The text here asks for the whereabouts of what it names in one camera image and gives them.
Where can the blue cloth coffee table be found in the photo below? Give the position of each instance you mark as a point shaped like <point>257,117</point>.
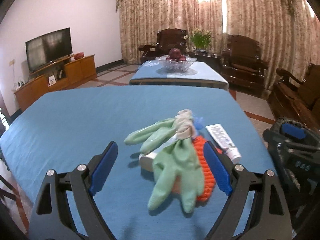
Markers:
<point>199,74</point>

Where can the left dark wooden armchair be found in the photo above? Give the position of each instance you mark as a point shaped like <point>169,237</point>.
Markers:
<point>167,39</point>

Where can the wall power socket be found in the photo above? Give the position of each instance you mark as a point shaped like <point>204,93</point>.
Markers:
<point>11,62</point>

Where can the blue tablecloth near table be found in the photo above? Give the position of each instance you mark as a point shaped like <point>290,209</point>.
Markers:
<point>66,128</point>

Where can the green rubber glove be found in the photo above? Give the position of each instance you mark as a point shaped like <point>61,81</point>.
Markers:
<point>153,136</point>
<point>177,161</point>

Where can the red ornament on cabinet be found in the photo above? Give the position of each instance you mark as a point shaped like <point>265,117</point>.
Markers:
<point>78,56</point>

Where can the red apples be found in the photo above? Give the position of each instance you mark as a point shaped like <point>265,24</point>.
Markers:
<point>176,55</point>

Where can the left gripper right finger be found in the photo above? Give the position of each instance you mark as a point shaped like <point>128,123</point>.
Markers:
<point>269,217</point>

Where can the glass fruit bowl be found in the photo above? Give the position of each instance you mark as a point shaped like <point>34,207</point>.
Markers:
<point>172,66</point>

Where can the wooden TV cabinet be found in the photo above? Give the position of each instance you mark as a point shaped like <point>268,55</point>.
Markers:
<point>70,74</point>

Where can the blue plastic bag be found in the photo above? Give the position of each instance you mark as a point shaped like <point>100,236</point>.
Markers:
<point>198,123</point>

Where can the dark wooden armchair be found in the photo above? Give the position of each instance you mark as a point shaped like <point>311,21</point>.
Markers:
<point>167,39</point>
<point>242,64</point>

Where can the right dark wooden armchair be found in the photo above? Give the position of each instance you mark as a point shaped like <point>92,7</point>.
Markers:
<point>242,64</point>

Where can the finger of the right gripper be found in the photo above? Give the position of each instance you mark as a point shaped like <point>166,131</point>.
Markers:
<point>293,131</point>
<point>276,142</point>

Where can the wooden sofa bench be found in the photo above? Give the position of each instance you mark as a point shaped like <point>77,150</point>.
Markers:
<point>295,99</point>

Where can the dark wooden side table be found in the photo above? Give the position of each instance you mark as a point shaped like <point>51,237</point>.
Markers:
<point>212,60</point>

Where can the white router box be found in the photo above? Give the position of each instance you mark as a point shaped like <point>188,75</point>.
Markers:
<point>51,80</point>

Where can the white tube with cap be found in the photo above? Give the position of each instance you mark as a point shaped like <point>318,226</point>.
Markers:
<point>146,161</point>

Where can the flat screen television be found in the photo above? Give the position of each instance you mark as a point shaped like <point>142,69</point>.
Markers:
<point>48,48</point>

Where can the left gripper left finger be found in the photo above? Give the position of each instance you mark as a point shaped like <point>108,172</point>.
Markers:
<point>51,217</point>

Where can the black trash bin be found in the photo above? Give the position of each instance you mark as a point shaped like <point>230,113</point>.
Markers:
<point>310,133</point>

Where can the potted green plant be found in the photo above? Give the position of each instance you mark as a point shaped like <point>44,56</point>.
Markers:
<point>201,39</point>

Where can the floral beige curtains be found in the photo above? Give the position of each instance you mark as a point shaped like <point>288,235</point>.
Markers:
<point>287,30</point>

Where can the orange foam fruit net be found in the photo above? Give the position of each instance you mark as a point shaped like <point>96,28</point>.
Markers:
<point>209,180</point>

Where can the white cream tube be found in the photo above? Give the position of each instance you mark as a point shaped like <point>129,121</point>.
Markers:
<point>224,141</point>

